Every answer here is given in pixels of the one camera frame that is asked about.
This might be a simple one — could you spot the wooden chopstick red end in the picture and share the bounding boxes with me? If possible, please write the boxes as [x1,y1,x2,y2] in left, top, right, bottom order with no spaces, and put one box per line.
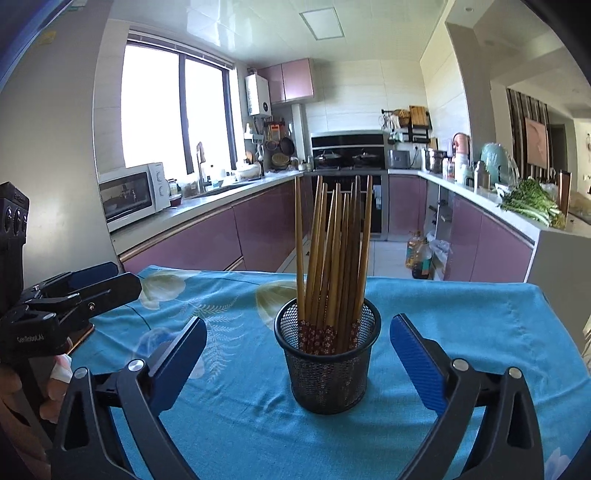
[304,176,324,353]
[294,177,304,347]
[351,176,373,346]
[339,182,356,352]
[335,192,351,353]
[311,179,328,348]
[324,184,342,354]

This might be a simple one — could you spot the dark wooden chopstick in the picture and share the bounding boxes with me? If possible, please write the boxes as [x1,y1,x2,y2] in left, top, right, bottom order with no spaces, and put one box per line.
[346,176,362,349]

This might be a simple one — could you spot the kitchen faucet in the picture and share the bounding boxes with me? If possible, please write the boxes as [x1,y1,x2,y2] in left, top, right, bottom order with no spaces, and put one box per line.
[197,142,205,194]

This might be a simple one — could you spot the kitchen window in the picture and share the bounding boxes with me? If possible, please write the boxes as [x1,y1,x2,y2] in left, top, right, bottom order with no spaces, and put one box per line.
[121,36,238,181]

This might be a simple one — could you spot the teal kitchen appliance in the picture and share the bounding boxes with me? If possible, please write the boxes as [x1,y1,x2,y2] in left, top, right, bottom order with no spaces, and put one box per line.
[480,143,519,186]

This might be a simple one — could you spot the person's left hand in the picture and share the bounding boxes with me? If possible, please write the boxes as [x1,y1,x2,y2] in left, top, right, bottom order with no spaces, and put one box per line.
[1,354,72,479]

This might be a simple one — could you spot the white microwave oven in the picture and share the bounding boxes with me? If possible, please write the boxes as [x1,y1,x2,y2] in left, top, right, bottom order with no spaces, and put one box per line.
[98,162,170,233]

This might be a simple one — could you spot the grey refrigerator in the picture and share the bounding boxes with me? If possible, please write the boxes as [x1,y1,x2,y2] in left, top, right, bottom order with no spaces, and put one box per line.
[1,1,116,286]

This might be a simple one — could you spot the blue floral tablecloth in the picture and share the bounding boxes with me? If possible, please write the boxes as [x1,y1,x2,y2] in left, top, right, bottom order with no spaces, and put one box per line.
[72,266,590,479]

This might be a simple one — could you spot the black mesh utensil cup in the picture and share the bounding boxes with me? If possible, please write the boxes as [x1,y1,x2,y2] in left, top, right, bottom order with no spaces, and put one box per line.
[273,299,382,415]

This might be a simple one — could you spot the pink lower cabinets left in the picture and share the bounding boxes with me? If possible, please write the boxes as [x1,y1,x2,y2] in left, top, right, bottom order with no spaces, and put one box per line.
[111,172,300,273]

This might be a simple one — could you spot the pink cabinets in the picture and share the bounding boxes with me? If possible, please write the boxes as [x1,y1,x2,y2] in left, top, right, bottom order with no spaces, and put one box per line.
[387,170,536,283]
[111,172,300,273]

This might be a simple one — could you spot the pink lower cabinets right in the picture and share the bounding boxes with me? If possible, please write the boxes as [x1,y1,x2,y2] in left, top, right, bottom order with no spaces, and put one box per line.
[387,170,536,283]

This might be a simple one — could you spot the cooking oil bottle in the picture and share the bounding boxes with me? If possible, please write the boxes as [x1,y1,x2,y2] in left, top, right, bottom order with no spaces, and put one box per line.
[405,231,433,280]

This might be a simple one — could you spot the green leafy vegetables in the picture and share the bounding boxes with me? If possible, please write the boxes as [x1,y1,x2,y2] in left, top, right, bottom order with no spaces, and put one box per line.
[500,178,566,230]

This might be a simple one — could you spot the steel thermos bottle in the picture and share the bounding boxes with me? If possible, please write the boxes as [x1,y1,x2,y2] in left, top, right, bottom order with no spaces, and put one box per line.
[474,160,491,190]

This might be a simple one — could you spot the white water heater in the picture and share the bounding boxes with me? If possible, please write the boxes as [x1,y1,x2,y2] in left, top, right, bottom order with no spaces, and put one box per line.
[245,73,273,118]

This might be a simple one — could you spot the black built-in oven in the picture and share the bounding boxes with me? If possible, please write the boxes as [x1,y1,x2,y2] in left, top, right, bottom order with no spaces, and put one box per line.
[306,172,390,241]

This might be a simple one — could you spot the steel cooking pot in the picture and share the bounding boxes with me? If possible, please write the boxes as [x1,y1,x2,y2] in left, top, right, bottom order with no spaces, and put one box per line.
[422,148,448,174]

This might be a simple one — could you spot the black range hood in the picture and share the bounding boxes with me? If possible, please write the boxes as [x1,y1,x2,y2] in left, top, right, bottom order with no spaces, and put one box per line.
[311,130,386,171]

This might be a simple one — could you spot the pink electric kettle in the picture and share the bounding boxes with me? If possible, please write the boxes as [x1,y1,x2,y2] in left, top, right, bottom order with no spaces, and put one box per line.
[452,132,471,160]

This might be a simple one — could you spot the silver toaster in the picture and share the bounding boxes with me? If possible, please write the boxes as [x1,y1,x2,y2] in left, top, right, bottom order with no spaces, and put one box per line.
[387,150,411,170]

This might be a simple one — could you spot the pink upper cabinet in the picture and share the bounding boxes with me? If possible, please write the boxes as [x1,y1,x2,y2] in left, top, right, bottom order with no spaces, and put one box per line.
[257,58,315,105]

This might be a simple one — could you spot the ceiling light panel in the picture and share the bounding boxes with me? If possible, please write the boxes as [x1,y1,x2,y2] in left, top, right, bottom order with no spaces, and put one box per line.
[300,7,345,41]

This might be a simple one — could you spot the black camera box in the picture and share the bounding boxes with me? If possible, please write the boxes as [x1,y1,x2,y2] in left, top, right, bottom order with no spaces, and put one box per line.
[0,182,30,315]

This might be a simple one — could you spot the pink wall picture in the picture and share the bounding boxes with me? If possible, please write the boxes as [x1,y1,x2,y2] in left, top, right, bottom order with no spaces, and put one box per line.
[525,118,549,169]

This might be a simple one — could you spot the wall spice rack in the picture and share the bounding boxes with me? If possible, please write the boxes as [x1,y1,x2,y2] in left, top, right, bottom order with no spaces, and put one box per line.
[381,105,432,145]

